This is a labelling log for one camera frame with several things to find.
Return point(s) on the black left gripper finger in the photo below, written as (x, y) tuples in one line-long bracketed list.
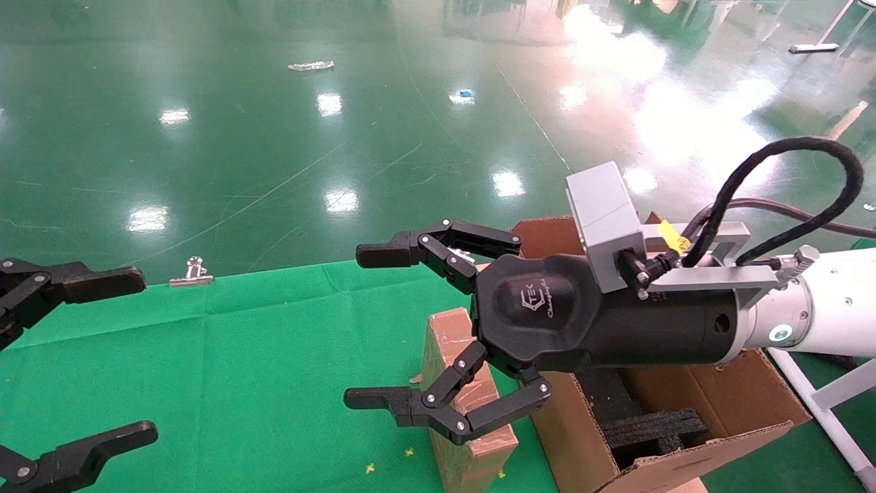
[(102, 445), (89, 282)]

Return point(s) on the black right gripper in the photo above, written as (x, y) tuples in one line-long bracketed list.
[(547, 315)]

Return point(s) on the small taped cardboard box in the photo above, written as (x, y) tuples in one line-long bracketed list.
[(452, 335)]

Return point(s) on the flat cardboard sheet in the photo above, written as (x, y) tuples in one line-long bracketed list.
[(677, 487)]

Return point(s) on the large open cardboard carton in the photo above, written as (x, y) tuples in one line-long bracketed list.
[(739, 390)]

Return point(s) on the silver binder clip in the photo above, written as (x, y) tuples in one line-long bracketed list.
[(193, 276)]

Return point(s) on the green table cloth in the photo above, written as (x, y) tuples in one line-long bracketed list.
[(239, 356)]

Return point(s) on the black foam insert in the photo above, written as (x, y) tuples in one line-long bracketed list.
[(650, 431)]

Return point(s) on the white litter scrap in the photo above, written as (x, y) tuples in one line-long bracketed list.
[(311, 66)]

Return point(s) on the white stand foot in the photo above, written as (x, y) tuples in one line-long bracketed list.
[(813, 48)]

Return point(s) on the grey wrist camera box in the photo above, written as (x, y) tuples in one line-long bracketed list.
[(606, 219)]

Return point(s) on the silver camera mount bracket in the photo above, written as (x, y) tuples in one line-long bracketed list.
[(712, 277)]

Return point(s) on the white metal frame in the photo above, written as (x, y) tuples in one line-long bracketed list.
[(831, 421)]

